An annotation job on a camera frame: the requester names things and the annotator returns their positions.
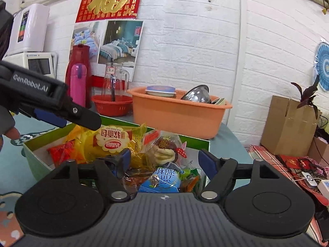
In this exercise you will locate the red envelopes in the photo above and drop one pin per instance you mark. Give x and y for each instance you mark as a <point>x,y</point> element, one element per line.
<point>295,163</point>

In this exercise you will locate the clear glass pitcher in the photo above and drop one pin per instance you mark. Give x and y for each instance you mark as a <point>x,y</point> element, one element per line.
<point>114,82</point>

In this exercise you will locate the brown clear snack packet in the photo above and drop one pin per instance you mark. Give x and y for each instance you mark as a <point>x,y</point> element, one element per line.
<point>135,182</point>

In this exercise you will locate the steel bowl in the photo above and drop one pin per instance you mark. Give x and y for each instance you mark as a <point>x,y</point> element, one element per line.
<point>196,95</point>

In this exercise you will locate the white water purifier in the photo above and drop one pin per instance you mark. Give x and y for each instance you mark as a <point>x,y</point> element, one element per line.
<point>33,30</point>

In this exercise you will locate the pink thermos bottle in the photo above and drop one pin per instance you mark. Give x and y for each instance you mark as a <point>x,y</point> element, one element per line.
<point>77,87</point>

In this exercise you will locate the green cardboard box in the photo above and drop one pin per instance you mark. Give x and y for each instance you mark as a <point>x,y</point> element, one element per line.
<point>36,162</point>

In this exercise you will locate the blue snack packet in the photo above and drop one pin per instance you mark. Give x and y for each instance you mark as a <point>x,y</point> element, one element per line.
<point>162,180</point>

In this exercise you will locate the small orange packet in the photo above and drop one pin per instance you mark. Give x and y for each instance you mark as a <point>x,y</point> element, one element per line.
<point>190,183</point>

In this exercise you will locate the large brown cardboard box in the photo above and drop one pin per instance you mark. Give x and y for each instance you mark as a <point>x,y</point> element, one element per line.
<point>285,128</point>

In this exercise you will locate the green snack packet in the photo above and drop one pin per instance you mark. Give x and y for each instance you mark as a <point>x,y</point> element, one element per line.
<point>186,173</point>

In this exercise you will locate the red plastic basin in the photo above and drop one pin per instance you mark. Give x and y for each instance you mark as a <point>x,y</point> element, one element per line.
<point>110,106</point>

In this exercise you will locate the orange plastic tub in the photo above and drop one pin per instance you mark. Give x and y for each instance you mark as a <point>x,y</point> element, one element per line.
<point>174,115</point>

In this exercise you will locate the black and white charger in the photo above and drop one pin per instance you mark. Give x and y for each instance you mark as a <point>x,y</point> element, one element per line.
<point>309,180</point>

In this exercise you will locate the small ceramic bowl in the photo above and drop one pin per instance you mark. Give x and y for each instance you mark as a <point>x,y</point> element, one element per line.
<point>219,101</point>

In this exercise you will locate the white device with screen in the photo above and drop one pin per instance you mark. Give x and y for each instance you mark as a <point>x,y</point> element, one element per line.
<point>38,64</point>

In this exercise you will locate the red and gold wall poster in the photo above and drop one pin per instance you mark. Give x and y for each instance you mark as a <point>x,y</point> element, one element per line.
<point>110,0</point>

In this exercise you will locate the tall red vase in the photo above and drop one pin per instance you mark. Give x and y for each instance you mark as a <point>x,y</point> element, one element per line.
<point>82,56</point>

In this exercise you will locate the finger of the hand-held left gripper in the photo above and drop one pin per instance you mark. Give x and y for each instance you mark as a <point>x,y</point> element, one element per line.
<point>48,117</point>
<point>82,117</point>

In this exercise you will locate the bedding wall poster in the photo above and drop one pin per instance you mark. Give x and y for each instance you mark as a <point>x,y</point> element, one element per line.
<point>120,43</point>

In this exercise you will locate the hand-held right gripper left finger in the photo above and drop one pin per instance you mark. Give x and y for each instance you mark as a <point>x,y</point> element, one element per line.
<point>124,163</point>

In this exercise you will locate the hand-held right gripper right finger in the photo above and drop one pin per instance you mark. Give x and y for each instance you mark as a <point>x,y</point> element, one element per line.
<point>207,163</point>

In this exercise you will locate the yellow bread packet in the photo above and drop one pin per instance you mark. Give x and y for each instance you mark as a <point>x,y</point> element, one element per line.
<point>113,139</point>

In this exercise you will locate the small brown cardboard box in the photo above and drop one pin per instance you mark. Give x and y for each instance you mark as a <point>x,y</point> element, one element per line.
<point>318,151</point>

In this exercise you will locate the large blue round wall decoration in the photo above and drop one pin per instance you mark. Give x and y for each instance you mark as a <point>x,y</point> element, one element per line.
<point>323,67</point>

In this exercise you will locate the red plaid blanket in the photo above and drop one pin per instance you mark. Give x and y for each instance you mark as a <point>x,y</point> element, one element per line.
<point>267,159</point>

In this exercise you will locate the person's left hand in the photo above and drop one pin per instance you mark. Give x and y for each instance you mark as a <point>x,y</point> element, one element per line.
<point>7,123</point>

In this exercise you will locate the dark purple plant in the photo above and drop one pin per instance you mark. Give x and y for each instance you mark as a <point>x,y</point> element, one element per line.
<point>308,92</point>

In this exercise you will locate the small red packet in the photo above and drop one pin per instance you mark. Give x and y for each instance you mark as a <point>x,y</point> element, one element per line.
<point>61,151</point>

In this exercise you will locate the clear pastry packet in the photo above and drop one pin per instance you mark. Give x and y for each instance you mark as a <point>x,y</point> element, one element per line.
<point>162,149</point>

